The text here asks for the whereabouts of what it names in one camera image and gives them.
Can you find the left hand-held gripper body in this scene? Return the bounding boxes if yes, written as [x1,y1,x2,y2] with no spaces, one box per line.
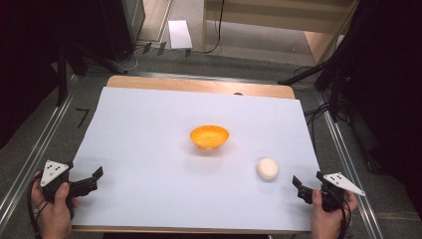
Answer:
[39,159,80,202]

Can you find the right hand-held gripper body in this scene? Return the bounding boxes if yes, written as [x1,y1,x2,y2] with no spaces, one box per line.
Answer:
[317,171,366,213]

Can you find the person's right hand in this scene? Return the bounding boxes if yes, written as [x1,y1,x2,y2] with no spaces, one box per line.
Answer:
[310,188,360,239]

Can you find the person's left hand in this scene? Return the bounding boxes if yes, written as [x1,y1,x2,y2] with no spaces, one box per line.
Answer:
[31,170,80,239]

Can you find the white paper sheet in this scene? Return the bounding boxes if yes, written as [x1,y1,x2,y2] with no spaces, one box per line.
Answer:
[71,86,321,233]

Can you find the black metal stand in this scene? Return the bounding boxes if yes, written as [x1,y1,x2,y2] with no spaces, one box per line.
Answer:
[278,56,346,123]
[55,39,128,108]

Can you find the orange bowl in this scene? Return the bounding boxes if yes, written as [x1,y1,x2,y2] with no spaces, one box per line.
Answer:
[189,124,231,150]

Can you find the black cabinet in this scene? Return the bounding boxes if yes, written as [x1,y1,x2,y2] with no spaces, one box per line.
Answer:
[98,0,147,63]

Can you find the white flat box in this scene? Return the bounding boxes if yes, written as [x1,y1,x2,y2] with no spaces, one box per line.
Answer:
[167,19,194,51]

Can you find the aluminium floor rail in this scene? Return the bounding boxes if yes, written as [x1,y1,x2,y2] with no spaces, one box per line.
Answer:
[126,70,279,85]
[316,91,385,239]
[0,75,80,225]

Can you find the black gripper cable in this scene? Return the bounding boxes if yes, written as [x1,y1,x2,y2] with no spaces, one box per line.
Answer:
[331,187,353,239]
[26,171,44,239]

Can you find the black floor cables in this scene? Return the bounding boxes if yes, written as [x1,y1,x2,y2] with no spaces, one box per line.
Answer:
[302,102,332,147]

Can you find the white floor cable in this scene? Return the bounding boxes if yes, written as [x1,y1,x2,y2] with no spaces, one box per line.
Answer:
[112,45,145,73]

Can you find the light wooden frame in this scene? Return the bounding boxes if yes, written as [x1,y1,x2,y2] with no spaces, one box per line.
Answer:
[200,0,360,66]

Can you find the black hanging cable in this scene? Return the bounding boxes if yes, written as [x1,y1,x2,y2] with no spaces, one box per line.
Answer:
[200,0,227,56]

